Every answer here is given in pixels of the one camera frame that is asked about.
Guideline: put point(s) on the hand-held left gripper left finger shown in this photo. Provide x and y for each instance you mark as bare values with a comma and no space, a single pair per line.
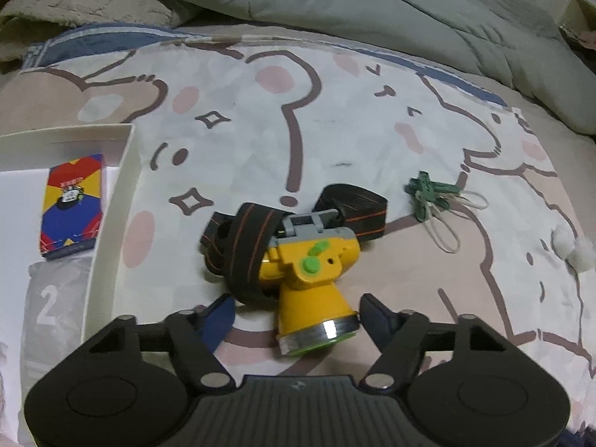
219,319

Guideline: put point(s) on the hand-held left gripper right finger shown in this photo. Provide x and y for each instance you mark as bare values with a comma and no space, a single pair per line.
378,319

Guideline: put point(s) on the white cardboard box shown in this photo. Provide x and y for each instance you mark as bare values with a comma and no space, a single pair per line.
116,205

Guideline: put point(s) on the grey disposable towel packet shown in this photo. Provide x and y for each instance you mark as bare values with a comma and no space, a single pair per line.
46,312

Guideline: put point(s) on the colourful playing card box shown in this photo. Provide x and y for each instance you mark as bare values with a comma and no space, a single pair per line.
70,205

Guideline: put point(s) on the white rubber band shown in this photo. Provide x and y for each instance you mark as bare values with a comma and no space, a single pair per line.
440,237

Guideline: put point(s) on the green clothespin bundle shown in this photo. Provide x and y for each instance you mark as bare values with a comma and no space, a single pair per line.
430,193

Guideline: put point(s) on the cartoon printed blanket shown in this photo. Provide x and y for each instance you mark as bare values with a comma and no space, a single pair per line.
326,125

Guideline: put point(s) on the white cotton balls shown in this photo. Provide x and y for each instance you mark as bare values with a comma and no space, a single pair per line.
575,249

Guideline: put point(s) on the beige bed sheet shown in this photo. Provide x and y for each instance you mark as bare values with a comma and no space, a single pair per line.
535,102

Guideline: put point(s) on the grey duvet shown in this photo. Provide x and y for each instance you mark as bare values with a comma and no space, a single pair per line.
372,4

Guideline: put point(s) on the beige fluffy blanket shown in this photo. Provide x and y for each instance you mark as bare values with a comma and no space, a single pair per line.
93,14

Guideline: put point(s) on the cream shelf unit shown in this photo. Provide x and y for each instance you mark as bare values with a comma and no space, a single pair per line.
579,14

